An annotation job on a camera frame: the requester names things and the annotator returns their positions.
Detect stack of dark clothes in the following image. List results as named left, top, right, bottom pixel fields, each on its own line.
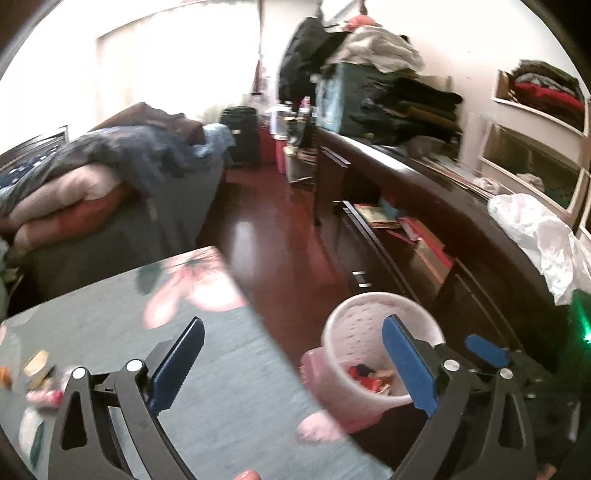
left=351, top=76, right=464, bottom=148

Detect blue quilt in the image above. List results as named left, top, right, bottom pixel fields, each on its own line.
left=0, top=124, right=204, bottom=195

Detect green book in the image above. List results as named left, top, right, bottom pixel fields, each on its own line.
left=355, top=204, right=400, bottom=229

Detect orange box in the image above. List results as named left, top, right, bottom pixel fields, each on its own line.
left=23, top=351, right=51, bottom=377

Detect dark wooden cabinet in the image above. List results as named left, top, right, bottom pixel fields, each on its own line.
left=314, top=124, right=591, bottom=398

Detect sheer window curtain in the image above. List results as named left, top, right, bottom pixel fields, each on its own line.
left=95, top=0, right=264, bottom=121

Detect clear plastic box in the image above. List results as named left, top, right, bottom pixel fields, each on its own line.
left=285, top=143, right=319, bottom=183

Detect black hanging jacket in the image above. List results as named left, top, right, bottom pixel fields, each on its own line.
left=278, top=16, right=352, bottom=102

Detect dark wooden headboard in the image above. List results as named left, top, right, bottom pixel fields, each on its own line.
left=0, top=126, right=70, bottom=160

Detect wooden coat rack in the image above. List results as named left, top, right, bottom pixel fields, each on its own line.
left=314, top=0, right=370, bottom=19

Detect pink quilt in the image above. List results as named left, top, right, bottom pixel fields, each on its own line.
left=0, top=164, right=134, bottom=250

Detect red container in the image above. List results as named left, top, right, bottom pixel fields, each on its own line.
left=259, top=127, right=289, bottom=174

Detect bed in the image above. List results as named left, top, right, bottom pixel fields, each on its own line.
left=0, top=102, right=236, bottom=305

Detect floral tablecloth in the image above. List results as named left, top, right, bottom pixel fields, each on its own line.
left=0, top=246, right=393, bottom=480

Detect pile of pale clothes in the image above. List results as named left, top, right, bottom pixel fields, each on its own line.
left=330, top=25, right=426, bottom=75

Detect black suitcase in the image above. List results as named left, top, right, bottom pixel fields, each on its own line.
left=219, top=106, right=262, bottom=169

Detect white shelf unit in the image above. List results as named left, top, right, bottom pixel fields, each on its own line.
left=478, top=60, right=591, bottom=241

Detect star print pillow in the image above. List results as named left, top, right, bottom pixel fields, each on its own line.
left=0, top=152, right=51, bottom=190

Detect dark hanging bag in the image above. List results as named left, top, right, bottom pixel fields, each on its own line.
left=288, top=117, right=319, bottom=148

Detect white plastic bag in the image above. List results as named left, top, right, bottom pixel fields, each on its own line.
left=488, top=193, right=591, bottom=306

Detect pink trash bin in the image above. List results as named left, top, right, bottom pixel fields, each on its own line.
left=300, top=291, right=446, bottom=432

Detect folded red and dark clothes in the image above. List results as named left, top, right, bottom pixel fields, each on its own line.
left=508, top=60, right=585, bottom=130

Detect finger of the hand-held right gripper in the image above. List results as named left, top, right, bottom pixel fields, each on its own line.
left=465, top=335, right=527, bottom=372

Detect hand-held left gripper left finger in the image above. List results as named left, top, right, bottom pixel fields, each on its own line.
left=48, top=316, right=205, bottom=480

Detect brown blanket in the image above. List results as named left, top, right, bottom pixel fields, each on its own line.
left=88, top=102, right=204, bottom=139

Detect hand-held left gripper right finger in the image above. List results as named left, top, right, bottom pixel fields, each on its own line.
left=382, top=315, right=536, bottom=480

